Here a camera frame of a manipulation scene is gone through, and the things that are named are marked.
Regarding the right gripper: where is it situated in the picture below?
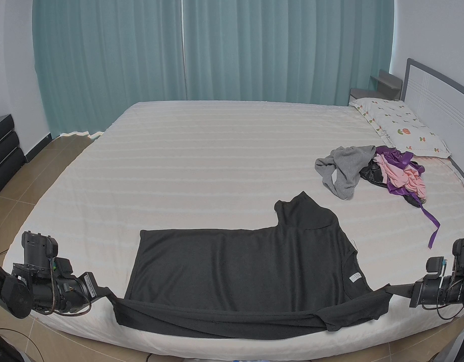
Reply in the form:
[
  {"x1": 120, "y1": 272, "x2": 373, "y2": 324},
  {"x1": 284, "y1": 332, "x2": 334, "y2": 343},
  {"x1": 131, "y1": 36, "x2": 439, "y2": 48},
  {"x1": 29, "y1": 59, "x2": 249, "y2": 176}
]
[{"x1": 410, "y1": 279, "x2": 441, "y2": 309}]

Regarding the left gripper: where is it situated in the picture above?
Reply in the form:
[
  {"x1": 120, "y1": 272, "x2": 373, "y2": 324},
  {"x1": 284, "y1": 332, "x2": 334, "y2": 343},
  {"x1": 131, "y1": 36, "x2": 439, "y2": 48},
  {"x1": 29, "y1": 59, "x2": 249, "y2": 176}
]
[{"x1": 76, "y1": 272, "x2": 101, "y2": 304}]

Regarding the black T-shirt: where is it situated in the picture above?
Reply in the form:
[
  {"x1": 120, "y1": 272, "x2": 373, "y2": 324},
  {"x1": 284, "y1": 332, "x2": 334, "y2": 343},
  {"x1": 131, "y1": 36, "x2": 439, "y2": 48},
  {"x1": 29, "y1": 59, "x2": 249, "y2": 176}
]
[{"x1": 105, "y1": 191, "x2": 391, "y2": 339}]

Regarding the pile of clothes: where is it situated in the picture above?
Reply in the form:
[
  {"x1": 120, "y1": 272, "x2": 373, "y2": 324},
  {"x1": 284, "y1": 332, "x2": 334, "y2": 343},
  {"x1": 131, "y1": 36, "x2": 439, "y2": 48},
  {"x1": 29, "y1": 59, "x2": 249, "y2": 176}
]
[{"x1": 359, "y1": 146, "x2": 441, "y2": 249}]

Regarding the bed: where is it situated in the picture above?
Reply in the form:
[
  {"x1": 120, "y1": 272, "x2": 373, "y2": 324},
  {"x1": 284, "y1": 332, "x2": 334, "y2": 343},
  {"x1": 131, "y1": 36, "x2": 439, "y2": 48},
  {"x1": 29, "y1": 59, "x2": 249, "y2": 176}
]
[{"x1": 19, "y1": 58, "x2": 464, "y2": 353}]

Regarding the grey garment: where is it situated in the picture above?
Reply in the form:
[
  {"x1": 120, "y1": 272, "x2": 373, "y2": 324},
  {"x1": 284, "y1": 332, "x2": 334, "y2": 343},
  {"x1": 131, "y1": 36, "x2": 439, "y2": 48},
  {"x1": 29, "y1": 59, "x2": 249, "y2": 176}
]
[{"x1": 315, "y1": 146, "x2": 376, "y2": 201}]

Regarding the black chest of drawers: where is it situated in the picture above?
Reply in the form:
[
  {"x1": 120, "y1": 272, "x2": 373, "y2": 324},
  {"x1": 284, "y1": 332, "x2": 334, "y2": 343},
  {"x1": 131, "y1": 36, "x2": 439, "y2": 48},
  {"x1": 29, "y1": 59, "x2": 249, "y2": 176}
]
[{"x1": 0, "y1": 114, "x2": 25, "y2": 203}]

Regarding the white printed pillow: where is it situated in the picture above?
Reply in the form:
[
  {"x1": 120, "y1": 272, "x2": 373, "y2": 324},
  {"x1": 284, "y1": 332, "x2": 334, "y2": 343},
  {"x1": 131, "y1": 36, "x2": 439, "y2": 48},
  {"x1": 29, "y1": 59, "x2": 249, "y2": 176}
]
[{"x1": 349, "y1": 97, "x2": 452, "y2": 159}]

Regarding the grey bedside table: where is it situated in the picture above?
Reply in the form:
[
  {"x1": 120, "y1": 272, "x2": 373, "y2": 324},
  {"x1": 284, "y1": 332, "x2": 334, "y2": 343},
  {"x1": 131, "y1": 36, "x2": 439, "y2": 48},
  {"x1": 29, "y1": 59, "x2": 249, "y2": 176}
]
[{"x1": 349, "y1": 69, "x2": 402, "y2": 100}]

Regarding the blue-green curtain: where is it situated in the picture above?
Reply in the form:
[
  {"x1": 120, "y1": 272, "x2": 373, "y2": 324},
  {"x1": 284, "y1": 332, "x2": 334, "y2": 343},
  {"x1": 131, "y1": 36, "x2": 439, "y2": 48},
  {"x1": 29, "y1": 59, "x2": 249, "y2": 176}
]
[
  {"x1": 32, "y1": 0, "x2": 189, "y2": 137},
  {"x1": 183, "y1": 0, "x2": 395, "y2": 106}
]

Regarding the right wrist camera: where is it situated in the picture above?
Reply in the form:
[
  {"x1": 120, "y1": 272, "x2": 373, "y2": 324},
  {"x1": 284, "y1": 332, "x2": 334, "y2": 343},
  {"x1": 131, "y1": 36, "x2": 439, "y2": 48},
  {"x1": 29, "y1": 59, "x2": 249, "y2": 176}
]
[{"x1": 426, "y1": 256, "x2": 446, "y2": 278}]

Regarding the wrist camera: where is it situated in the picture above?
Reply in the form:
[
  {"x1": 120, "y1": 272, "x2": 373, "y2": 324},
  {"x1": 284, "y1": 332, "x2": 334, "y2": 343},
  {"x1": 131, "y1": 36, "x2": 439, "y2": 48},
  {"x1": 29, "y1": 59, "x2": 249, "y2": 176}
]
[
  {"x1": 426, "y1": 256, "x2": 446, "y2": 278},
  {"x1": 51, "y1": 257, "x2": 74, "y2": 278}
]

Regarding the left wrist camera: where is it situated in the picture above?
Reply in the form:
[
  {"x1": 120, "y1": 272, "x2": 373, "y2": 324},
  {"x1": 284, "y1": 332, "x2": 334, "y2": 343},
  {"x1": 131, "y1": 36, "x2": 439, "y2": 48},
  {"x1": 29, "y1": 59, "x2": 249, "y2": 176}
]
[{"x1": 51, "y1": 257, "x2": 74, "y2": 278}]

